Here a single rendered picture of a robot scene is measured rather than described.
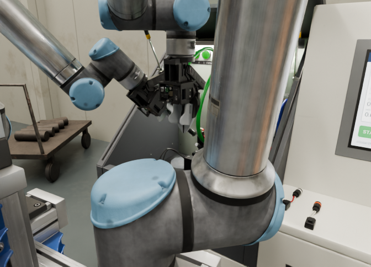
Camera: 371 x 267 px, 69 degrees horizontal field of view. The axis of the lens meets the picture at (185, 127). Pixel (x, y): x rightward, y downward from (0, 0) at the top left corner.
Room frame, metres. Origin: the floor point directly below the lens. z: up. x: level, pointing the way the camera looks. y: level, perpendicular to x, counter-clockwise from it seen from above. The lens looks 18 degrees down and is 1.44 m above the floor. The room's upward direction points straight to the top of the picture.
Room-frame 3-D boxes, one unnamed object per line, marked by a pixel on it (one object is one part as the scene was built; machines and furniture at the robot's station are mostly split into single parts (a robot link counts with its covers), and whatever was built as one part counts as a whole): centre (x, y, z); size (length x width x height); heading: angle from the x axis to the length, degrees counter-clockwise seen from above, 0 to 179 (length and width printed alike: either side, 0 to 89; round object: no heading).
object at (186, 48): (0.73, 0.01, 1.42); 0.08 x 0.08 x 0.05
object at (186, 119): (0.72, 0.00, 1.24); 0.06 x 0.03 x 0.09; 146
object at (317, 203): (0.64, -0.35, 0.99); 0.12 x 0.02 x 0.02; 145
